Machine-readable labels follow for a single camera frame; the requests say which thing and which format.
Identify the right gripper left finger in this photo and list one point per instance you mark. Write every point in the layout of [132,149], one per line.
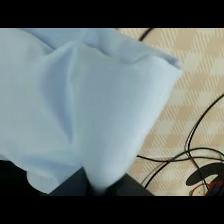
[75,186]

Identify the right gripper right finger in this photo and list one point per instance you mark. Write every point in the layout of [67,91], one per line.
[130,187]

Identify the light blue shirt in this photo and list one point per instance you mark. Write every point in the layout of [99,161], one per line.
[110,110]

